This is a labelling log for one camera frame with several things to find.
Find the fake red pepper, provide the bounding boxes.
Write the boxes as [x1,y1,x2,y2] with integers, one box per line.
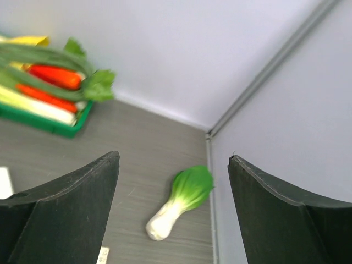
[27,64,86,91]

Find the green plastic tray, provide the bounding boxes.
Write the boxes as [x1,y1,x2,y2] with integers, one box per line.
[1,102,94,138]

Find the fake yellow corn leaf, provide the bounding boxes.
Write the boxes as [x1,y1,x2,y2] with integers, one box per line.
[1,36,50,47]

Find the white stapler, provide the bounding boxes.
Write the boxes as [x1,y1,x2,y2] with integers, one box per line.
[0,167,14,200]

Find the fake bok choy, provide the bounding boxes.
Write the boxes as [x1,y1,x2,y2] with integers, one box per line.
[146,166,214,241]

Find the fake green long beans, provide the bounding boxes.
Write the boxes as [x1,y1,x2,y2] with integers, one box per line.
[1,43,94,101]

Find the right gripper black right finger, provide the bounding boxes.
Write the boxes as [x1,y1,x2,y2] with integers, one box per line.
[228,155,351,264]

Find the fake leek white green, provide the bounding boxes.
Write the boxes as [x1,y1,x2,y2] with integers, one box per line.
[1,85,77,127]

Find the fake green lettuce leaf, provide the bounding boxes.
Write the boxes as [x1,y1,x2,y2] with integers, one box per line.
[63,37,117,102]

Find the fake small red chili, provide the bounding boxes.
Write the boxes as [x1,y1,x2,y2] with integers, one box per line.
[16,84,78,113]

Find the small staple box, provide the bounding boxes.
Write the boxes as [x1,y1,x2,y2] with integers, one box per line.
[97,246,110,264]

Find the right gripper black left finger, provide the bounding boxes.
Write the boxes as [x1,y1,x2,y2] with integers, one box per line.
[1,151,120,264]

